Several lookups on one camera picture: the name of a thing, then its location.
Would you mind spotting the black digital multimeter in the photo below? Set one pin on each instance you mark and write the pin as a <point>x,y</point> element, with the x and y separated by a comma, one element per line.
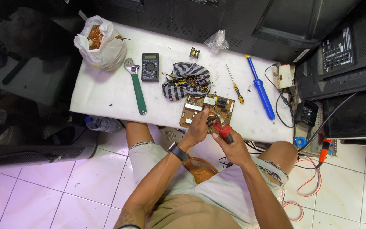
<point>150,67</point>

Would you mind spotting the person's right hand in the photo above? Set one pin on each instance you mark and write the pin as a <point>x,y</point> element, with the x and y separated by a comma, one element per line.
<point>235,152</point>

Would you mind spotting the black power adapter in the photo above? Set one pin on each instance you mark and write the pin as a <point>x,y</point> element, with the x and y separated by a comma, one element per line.
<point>306,113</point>

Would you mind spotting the black wristwatch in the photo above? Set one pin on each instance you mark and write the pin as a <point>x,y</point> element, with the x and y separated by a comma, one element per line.
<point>179,152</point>

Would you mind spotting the blue tape roll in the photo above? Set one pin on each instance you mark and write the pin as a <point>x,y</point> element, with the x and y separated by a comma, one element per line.
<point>300,141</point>

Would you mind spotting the tan shirt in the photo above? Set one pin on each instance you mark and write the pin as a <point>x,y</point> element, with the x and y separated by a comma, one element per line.
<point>186,213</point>

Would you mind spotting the black flat monitor panel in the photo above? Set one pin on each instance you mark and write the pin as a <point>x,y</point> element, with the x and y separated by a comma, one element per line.
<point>357,114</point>

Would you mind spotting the blue desoldering pump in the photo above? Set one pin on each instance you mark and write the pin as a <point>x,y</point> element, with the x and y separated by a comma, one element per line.
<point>261,89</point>

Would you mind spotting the grey metal bracket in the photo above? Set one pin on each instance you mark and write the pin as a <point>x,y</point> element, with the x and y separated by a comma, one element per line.
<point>316,143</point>

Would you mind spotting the clear crumpled plastic bag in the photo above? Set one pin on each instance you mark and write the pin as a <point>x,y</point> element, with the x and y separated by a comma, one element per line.
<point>217,42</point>

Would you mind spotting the white power adapter box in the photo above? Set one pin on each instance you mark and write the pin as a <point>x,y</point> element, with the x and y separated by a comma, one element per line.
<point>283,76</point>

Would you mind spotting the yellow-black screwdriver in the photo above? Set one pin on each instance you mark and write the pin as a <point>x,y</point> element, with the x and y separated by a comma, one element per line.
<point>236,89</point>

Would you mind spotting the black television back panel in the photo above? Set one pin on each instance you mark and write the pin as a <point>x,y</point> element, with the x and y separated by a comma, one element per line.
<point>202,19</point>

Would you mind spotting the brown wicker stool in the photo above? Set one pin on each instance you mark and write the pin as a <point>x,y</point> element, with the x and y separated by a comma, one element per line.
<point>202,173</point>

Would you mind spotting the person's left hand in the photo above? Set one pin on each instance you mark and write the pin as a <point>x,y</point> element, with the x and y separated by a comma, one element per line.
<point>197,128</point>

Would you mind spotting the small yellow-black transformer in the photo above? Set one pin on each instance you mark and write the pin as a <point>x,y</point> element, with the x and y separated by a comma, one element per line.
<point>194,53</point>

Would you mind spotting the clear plastic water bottle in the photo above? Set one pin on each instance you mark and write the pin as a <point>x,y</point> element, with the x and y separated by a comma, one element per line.
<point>103,124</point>

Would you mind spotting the striped bag of electronic parts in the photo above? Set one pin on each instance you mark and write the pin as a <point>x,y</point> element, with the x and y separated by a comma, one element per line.
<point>186,81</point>

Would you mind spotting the brown circuit board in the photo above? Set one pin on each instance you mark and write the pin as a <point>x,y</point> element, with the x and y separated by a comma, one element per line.
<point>219,106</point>

